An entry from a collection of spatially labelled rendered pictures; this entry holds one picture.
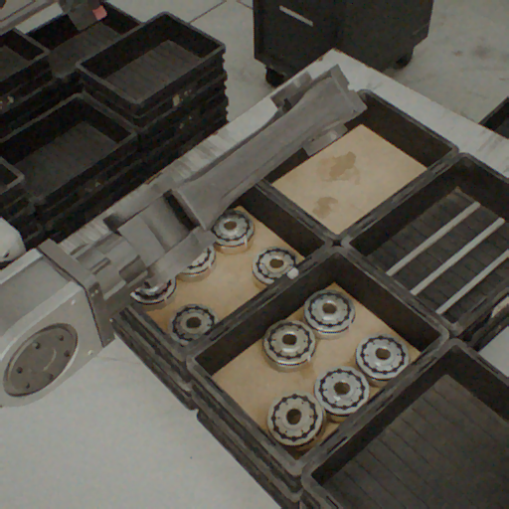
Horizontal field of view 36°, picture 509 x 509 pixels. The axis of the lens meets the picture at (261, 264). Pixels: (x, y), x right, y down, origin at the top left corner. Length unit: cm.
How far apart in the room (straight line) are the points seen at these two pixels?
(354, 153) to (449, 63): 176
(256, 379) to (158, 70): 147
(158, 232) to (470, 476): 79
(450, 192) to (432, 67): 177
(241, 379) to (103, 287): 71
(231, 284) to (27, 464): 54
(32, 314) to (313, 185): 113
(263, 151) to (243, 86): 242
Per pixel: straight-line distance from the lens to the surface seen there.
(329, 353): 156
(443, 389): 155
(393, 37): 328
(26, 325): 81
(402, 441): 149
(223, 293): 164
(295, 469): 134
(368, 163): 191
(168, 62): 278
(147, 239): 90
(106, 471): 162
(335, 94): 112
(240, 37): 372
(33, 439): 168
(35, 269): 86
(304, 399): 145
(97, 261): 86
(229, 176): 99
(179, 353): 145
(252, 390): 152
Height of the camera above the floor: 215
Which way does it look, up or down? 51 degrees down
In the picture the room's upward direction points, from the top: 1 degrees counter-clockwise
